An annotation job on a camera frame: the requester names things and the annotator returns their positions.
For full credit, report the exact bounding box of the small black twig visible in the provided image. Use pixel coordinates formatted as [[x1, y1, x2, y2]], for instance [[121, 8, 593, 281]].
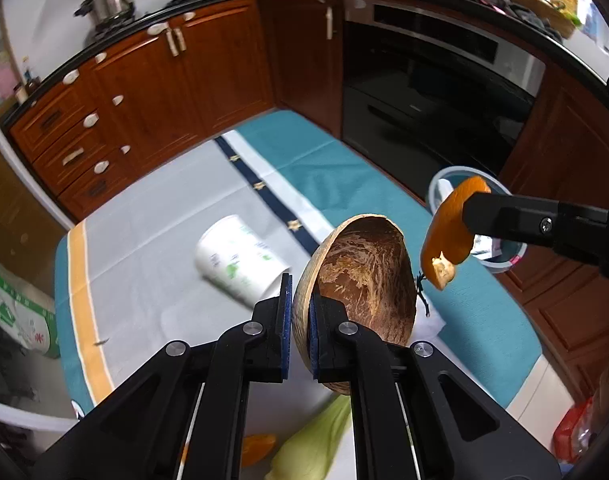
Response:
[[415, 272, 431, 319]]

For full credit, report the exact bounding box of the dark sauce bottle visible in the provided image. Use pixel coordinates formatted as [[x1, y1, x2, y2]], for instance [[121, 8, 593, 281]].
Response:
[[22, 56, 41, 95]]

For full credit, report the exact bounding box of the brown coconut shell half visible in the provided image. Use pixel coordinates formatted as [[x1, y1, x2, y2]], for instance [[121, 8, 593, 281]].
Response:
[[291, 213, 418, 397]]

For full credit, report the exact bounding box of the woven basket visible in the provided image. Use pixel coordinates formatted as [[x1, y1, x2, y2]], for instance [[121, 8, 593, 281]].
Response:
[[508, 0, 581, 37]]

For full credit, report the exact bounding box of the wooden cabinet beside oven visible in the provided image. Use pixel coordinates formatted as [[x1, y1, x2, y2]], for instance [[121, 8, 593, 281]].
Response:
[[494, 57, 609, 403]]

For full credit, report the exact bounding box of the green and white sack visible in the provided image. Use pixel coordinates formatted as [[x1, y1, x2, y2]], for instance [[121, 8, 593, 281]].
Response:
[[0, 251, 61, 359]]

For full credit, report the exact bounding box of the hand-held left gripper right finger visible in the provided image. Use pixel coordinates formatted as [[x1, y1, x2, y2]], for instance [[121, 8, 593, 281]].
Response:
[[307, 292, 566, 480]]

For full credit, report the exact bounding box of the wooden double door cabinet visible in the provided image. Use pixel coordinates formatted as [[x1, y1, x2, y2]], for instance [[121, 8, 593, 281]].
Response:
[[91, 0, 276, 161]]

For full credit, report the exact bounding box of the orange peel piece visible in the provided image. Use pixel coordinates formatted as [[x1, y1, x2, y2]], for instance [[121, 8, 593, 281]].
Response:
[[241, 433, 278, 467]]

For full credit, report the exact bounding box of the teal striped tablecloth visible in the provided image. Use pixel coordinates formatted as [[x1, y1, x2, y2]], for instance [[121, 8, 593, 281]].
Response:
[[54, 110, 543, 421]]

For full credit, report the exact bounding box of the stainless steel pot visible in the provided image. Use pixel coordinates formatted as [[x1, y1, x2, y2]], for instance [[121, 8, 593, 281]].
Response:
[[74, 0, 138, 29]]

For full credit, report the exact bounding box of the wooden drawer cabinet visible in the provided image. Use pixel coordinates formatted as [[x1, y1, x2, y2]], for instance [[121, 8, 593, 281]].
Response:
[[8, 72, 138, 217]]

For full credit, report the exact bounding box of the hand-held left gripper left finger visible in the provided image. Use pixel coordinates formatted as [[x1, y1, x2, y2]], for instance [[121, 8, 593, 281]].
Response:
[[34, 272, 293, 480]]

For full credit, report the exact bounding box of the curled orange peel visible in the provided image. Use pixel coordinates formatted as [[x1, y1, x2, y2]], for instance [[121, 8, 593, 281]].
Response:
[[419, 176, 493, 291]]

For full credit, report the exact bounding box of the black built-in oven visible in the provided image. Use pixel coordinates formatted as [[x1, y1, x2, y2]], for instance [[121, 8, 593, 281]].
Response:
[[341, 0, 548, 193]]

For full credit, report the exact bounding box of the white paper cup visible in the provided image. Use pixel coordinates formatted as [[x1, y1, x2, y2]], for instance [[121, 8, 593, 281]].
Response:
[[194, 214, 293, 309]]

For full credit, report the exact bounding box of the wooden corner cabinet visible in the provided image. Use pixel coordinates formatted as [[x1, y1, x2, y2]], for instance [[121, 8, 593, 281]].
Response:
[[257, 0, 344, 137]]

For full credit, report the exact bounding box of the red plastic bag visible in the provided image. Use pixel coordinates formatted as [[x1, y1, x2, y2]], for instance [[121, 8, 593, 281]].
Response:
[[553, 399, 601, 464]]

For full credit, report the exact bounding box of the pale green corn husk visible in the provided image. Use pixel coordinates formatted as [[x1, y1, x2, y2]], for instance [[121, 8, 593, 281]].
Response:
[[263, 394, 353, 480]]

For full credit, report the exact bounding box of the white round trash bin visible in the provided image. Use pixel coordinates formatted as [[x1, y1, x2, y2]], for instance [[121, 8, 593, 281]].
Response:
[[427, 164, 529, 275]]

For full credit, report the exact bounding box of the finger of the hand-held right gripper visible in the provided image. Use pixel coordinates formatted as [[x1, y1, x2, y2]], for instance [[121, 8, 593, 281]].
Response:
[[461, 192, 561, 249]]

